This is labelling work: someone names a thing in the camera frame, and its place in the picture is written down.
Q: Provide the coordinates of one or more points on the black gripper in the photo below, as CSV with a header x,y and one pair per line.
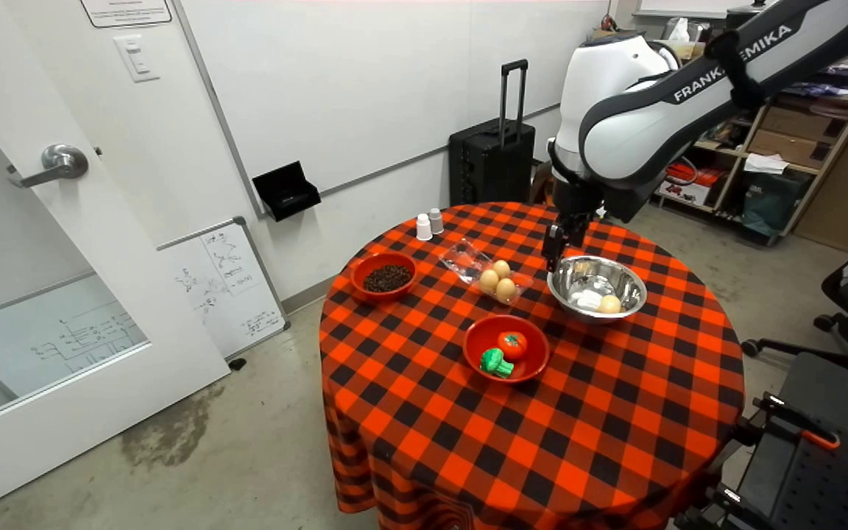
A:
x,y
566,230

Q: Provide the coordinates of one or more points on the orange tomato toy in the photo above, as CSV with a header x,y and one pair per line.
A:
x,y
513,346

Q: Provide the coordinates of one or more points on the green vegetable toy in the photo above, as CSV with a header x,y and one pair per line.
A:
x,y
494,364

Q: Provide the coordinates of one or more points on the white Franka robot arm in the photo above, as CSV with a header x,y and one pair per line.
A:
x,y
631,106

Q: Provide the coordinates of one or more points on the silver metal bowl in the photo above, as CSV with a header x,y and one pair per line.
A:
x,y
600,275

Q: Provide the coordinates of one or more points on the clear plastic egg carton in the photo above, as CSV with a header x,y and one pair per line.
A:
x,y
459,260

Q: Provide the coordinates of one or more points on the orange plastic bowl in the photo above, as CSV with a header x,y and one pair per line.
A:
x,y
531,358

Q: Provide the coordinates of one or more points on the red bowl with dark contents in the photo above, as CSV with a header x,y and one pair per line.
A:
x,y
382,277

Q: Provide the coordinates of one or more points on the black suitcase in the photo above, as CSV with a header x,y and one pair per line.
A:
x,y
485,162

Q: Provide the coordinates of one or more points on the grey shaker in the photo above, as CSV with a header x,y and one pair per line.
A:
x,y
437,221

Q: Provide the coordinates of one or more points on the white shaker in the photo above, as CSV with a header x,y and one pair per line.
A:
x,y
422,228

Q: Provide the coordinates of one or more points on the red box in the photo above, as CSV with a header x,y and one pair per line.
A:
x,y
696,188

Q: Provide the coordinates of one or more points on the storage shelf unit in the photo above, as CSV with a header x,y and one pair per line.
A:
x,y
727,221

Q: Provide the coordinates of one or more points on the orange black checkered tablecloth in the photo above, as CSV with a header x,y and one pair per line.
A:
x,y
541,442

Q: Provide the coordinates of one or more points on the green bin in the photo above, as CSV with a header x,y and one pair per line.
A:
x,y
771,203

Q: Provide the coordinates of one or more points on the small leaning whiteboard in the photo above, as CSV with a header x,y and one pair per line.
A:
x,y
220,288

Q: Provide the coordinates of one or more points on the black perforated mounting platform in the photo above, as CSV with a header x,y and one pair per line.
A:
x,y
815,481

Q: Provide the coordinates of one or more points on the white door with window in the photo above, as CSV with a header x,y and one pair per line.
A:
x,y
50,246

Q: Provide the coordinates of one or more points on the large wall whiteboard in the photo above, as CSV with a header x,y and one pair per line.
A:
x,y
374,88

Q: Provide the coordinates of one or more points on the black wall holder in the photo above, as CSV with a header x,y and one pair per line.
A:
x,y
285,193

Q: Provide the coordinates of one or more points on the white light switch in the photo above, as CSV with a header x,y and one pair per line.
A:
x,y
137,60

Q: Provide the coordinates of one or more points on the white wall sign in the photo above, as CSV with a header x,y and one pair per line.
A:
x,y
125,12

